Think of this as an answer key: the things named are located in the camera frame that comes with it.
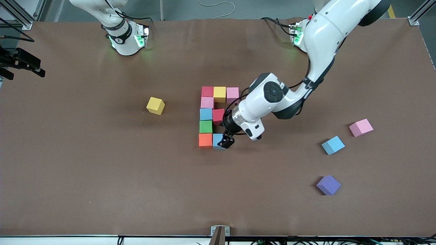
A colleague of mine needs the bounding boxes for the light blue foam block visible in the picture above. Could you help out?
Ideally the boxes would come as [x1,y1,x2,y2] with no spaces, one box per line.
[212,133,227,150]

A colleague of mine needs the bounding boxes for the orange foam block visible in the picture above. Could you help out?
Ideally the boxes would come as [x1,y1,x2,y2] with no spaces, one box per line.
[199,133,214,149]

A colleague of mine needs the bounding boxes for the yellow foam block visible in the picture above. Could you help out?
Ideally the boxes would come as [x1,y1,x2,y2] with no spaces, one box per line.
[213,86,227,103]
[146,97,166,115]

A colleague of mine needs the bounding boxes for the purple foam block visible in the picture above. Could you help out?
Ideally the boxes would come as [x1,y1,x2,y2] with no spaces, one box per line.
[316,175,342,196]

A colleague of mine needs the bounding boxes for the brown pole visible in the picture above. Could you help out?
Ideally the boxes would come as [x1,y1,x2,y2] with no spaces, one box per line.
[208,226,226,245]

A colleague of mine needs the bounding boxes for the brown table mat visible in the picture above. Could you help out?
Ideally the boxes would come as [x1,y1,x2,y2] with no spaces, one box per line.
[0,17,436,238]

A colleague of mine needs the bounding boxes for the aluminium frame post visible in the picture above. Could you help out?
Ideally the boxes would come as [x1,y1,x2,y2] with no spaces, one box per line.
[408,0,436,27]
[0,0,48,30]

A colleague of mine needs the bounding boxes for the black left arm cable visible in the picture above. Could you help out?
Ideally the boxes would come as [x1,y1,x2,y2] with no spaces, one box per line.
[222,58,311,136]

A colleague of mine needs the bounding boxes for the small metal bracket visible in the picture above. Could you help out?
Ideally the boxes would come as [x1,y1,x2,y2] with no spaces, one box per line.
[211,225,231,237]

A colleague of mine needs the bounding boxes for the white floor cable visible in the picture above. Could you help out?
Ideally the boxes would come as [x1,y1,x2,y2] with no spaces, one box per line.
[198,0,236,19]

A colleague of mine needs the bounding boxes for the black arm base cables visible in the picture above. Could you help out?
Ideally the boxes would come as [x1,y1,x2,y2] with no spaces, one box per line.
[261,16,297,36]

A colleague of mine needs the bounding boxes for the white table edge rail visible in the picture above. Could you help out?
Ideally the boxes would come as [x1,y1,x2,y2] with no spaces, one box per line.
[0,235,436,245]

